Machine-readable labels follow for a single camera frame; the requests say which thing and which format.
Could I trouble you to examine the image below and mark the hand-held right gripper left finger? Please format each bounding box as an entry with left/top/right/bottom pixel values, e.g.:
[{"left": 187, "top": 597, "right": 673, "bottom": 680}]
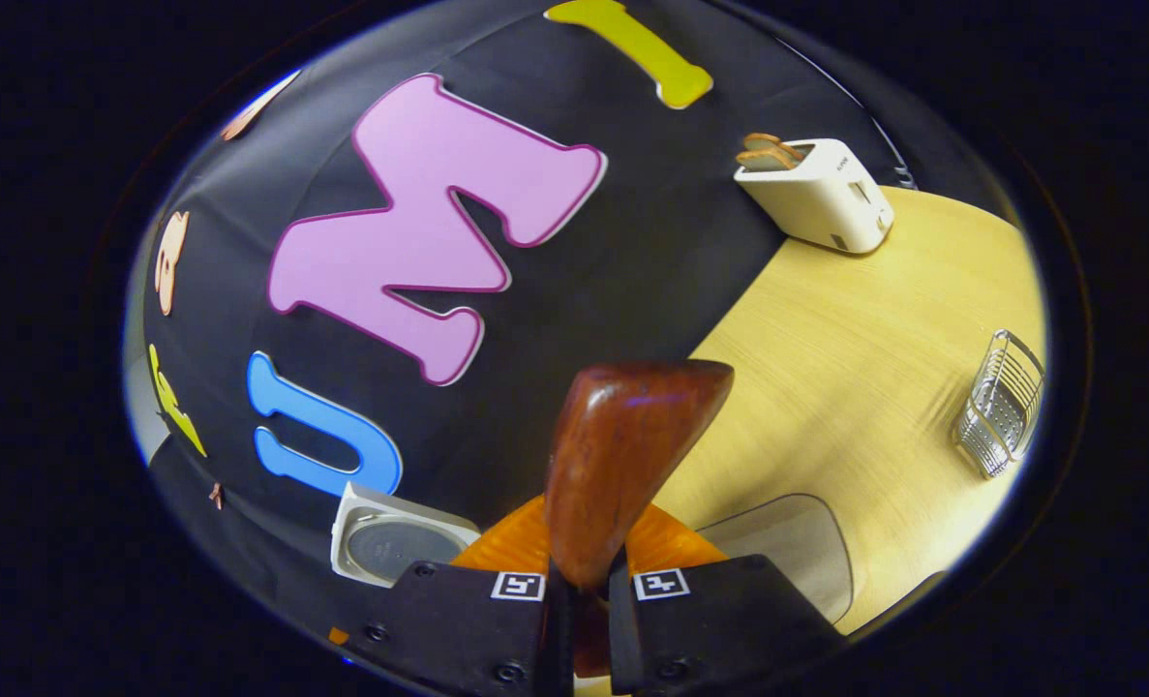
[{"left": 342, "top": 496, "right": 575, "bottom": 697}]

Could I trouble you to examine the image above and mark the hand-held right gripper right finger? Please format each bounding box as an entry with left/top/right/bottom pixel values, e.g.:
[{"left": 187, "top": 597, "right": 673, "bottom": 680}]
[{"left": 608, "top": 503, "right": 848, "bottom": 697}]

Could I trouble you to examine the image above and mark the white rice cooker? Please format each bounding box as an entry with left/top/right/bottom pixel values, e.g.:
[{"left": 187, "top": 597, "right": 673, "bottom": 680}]
[{"left": 330, "top": 481, "right": 483, "bottom": 589}]

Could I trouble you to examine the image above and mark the brown wooden spoon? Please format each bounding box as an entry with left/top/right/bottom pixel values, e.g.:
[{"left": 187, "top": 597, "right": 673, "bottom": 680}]
[{"left": 545, "top": 360, "right": 735, "bottom": 679}]

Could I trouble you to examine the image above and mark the metal wire chopstick holder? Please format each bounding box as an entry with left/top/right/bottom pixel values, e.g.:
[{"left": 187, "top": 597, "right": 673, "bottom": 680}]
[{"left": 952, "top": 329, "right": 1046, "bottom": 480}]

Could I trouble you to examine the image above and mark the clear plastic rice container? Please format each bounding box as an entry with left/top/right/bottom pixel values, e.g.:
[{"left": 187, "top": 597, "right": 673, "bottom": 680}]
[{"left": 695, "top": 494, "right": 856, "bottom": 625}]

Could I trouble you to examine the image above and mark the black backdrop cloth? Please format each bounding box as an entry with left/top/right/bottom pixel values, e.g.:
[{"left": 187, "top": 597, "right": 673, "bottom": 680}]
[{"left": 143, "top": 0, "right": 923, "bottom": 679}]

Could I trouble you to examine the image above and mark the white toaster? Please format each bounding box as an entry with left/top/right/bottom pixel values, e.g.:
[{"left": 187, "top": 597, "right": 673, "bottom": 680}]
[{"left": 734, "top": 138, "right": 894, "bottom": 255}]

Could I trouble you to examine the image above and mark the black cable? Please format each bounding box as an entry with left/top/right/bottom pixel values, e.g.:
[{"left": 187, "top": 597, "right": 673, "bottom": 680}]
[{"left": 869, "top": 116, "right": 919, "bottom": 190}]

